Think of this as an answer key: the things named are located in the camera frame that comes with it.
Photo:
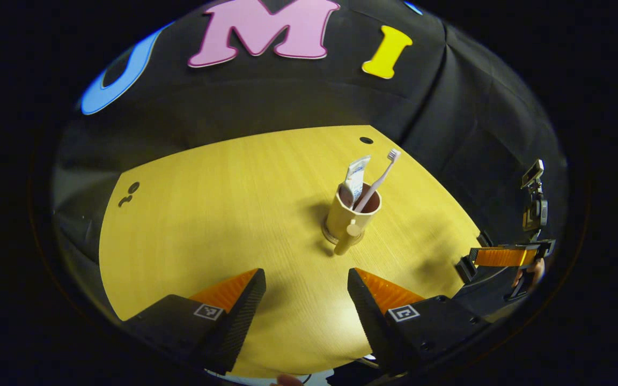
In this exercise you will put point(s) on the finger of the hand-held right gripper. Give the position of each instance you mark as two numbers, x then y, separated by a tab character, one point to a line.
502	257

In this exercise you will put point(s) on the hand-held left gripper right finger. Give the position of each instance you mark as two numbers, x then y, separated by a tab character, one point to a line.
365	316

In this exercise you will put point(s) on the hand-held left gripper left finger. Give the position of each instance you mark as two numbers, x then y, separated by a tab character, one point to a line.
244	316

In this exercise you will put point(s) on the white toothbrush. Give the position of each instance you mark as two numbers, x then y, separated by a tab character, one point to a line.
376	182

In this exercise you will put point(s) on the white toothpaste tube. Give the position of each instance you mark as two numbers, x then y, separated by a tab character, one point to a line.
356	177

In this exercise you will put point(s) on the wooden desktop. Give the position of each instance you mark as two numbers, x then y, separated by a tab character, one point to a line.
207	214

